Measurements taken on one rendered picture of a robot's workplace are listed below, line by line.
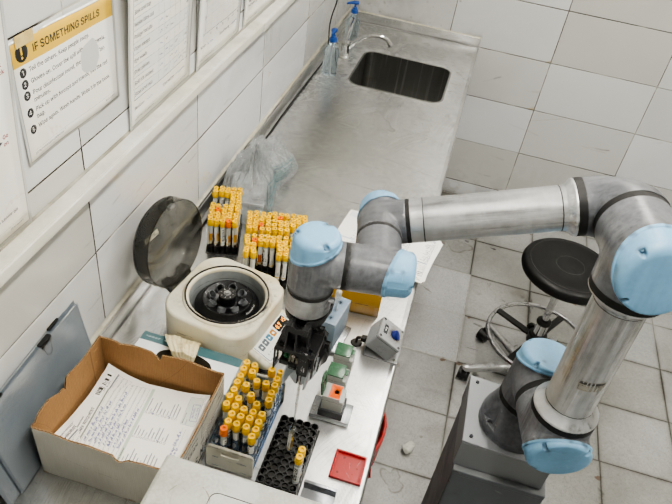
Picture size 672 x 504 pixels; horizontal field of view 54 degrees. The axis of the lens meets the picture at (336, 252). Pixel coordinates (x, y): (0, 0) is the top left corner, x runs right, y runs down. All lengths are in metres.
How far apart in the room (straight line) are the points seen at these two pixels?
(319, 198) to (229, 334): 0.76
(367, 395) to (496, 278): 1.92
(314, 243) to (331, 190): 1.21
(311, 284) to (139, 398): 0.59
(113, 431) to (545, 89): 2.80
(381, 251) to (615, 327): 0.37
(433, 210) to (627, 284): 0.31
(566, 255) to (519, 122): 1.27
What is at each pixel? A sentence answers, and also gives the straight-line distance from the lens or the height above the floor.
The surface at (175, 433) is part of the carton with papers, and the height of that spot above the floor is 0.94.
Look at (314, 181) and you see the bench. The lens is 2.19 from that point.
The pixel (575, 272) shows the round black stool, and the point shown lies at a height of 0.65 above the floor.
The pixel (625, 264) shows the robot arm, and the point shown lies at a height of 1.56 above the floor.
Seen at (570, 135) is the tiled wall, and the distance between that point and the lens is 3.71.
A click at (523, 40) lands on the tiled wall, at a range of 3.51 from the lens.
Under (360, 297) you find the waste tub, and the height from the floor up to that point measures 0.93.
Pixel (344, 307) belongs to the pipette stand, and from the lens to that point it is 1.60.
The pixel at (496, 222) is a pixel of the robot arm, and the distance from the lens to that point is 1.08.
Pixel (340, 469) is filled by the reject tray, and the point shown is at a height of 0.88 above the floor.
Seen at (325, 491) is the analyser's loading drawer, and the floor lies 0.92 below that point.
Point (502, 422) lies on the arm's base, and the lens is 1.43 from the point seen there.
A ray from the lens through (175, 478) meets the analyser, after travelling 1.07.
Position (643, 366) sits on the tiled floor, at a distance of 3.30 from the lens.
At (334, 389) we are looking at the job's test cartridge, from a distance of 1.46.
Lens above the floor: 2.09
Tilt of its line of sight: 39 degrees down
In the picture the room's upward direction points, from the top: 9 degrees clockwise
